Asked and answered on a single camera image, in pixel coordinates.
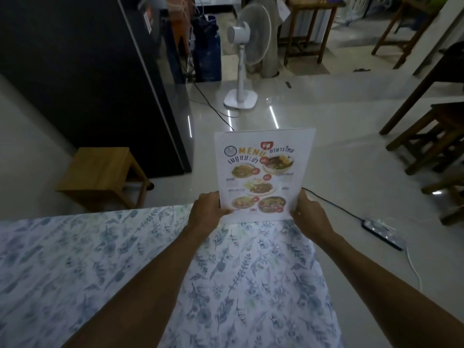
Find person's left hand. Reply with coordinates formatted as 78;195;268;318
187;191;235;238

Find person's right hand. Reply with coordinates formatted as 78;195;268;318
291;188;336;244

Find laminated food menu sheet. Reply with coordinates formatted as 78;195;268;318
214;127;316;222

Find person's right forearm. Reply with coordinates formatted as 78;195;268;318
319;231;464;348

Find person's left forearm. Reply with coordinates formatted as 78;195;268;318
62;224;217;348

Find power strip with plugs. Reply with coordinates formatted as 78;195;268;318
361;218;406;251

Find floral leaf-print tablecloth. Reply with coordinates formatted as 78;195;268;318
0;203;346;348

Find small light wooden stool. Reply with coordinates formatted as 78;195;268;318
55;147;154;213

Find dark wooden stool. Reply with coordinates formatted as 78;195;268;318
421;174;464;226
386;101;464;176

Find blue bag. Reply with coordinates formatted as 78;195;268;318
191;15;222;83

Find white standing fan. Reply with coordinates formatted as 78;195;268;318
223;3;273;110

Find dark wooden table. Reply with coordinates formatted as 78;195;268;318
379;41;464;136

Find tall wooden stool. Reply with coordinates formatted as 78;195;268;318
283;0;345;66
371;0;441;70

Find black refrigerator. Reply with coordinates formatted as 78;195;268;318
0;0;193;179

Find orange wooden cabinet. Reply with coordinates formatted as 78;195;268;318
167;0;196;56

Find black power cable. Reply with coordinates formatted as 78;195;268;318
303;187;365;222

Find white power cable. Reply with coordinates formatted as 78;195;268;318
405;247;423;291

